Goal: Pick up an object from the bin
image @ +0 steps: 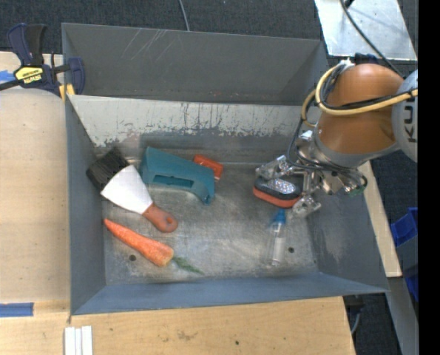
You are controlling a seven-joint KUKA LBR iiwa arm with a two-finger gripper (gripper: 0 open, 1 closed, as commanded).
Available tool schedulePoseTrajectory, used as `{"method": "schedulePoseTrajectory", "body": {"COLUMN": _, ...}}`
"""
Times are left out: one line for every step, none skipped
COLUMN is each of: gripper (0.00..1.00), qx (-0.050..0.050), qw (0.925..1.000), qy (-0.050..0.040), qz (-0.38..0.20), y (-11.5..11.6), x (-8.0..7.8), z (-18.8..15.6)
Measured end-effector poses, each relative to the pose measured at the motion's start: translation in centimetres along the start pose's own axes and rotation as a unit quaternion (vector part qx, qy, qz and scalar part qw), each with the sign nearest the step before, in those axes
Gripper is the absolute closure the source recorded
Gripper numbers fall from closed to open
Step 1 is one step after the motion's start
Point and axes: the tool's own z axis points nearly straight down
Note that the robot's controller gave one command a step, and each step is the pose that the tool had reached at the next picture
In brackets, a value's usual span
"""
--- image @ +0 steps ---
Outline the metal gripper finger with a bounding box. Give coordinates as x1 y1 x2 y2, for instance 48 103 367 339
291 194 322 220
255 155 299 180

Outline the clear bottle with blue cap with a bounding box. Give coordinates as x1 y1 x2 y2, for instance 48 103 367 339
266 208 288 267

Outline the orange plastic block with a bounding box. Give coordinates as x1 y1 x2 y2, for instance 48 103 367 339
192 154 225 182

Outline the grey metal bin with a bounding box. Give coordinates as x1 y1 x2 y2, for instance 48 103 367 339
61 22 391 316

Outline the teal plastic tool housing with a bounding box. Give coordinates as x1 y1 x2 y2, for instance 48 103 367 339
138 146 217 205

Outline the black brush with white ferrule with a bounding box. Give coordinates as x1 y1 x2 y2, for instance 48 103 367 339
86 146 179 234

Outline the orange carrot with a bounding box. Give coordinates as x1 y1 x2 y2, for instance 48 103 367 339
103 217 206 275

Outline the pale wood board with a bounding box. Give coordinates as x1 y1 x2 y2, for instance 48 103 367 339
0 87 72 305

